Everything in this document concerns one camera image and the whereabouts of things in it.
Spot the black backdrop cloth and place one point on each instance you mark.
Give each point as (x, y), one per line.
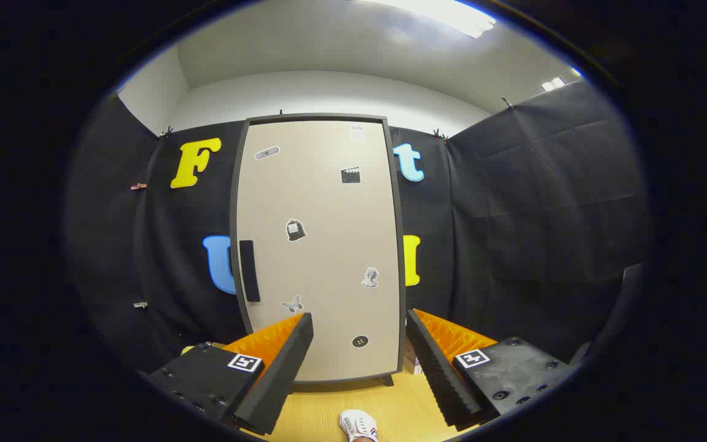
(513, 215)

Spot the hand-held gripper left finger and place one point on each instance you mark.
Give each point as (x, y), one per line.
(286, 362)

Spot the dark grey shoe cabinet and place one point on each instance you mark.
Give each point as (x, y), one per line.
(400, 245)

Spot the white canvas shoe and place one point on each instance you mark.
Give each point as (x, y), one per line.
(358, 425)

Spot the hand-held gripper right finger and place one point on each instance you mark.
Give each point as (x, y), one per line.
(436, 368)

